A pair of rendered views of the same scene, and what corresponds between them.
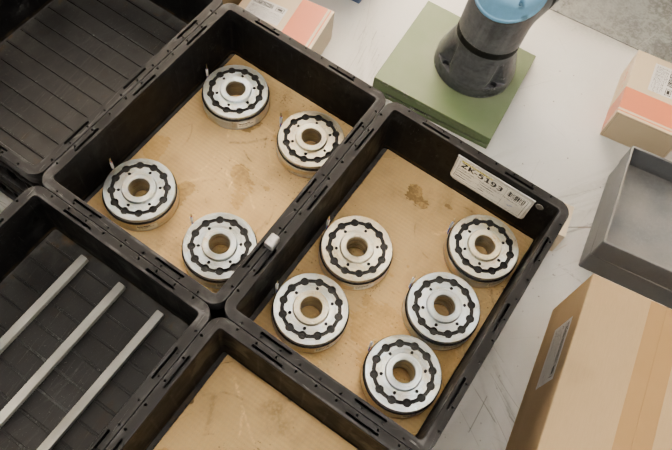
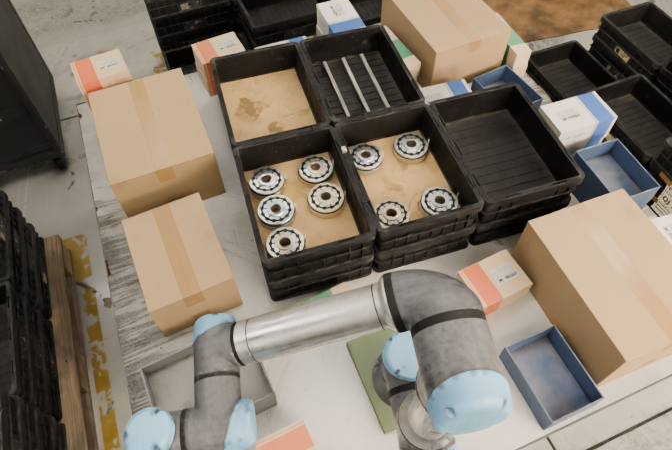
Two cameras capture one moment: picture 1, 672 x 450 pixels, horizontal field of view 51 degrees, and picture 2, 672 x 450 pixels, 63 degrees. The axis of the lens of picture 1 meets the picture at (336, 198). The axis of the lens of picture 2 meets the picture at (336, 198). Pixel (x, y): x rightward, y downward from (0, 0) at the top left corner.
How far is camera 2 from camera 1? 1.30 m
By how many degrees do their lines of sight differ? 59
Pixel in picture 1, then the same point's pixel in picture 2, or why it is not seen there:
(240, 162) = (403, 191)
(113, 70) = (488, 173)
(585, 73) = not seen: outside the picture
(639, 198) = (248, 383)
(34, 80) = (499, 144)
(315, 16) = (485, 295)
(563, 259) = not seen: hidden behind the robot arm
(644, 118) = (285, 432)
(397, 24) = not seen: hidden behind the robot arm
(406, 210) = (329, 236)
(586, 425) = (190, 222)
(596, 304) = (222, 266)
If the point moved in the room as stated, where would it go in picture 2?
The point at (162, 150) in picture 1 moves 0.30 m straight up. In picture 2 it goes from (429, 168) to (445, 94)
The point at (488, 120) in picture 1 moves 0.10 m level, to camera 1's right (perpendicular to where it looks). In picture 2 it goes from (358, 351) to (329, 378)
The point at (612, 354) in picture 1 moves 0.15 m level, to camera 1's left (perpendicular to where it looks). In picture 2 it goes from (200, 254) to (246, 221)
